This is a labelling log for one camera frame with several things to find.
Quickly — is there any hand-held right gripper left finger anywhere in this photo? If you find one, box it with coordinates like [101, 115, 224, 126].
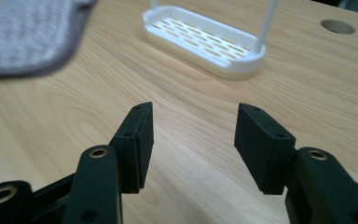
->
[62, 101, 155, 224]

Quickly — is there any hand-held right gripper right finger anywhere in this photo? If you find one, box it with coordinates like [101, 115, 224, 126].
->
[233, 103, 358, 224]

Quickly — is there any white slotted rack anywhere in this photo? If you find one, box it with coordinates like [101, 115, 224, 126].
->
[142, 0, 280, 80]

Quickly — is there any grey cloth with dark border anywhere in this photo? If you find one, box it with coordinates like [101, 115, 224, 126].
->
[0, 0, 98, 78]

